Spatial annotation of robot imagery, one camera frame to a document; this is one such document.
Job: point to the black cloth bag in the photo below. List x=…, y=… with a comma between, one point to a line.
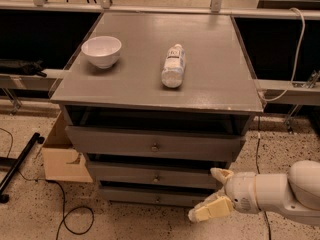
x=21, y=67

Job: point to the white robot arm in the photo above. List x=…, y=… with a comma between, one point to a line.
x=295, y=195

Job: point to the white ceramic bowl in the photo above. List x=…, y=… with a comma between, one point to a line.
x=102, y=51

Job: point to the grey top drawer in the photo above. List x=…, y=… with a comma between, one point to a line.
x=155, y=144

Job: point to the grey bottom drawer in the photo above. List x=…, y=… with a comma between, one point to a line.
x=143, y=196

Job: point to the cardboard box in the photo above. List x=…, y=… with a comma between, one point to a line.
x=61, y=161

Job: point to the grey drawer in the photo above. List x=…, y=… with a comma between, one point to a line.
x=153, y=175
x=155, y=144
x=143, y=196

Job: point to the grey drawer cabinet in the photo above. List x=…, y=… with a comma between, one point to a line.
x=217, y=96

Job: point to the metal frame rail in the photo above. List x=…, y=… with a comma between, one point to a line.
x=150, y=7

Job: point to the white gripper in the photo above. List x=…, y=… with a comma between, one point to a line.
x=240, y=191

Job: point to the clear plastic bottle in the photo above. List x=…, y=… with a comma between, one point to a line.
x=172, y=74

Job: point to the black metal stand leg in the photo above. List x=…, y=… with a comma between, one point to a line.
x=11, y=165

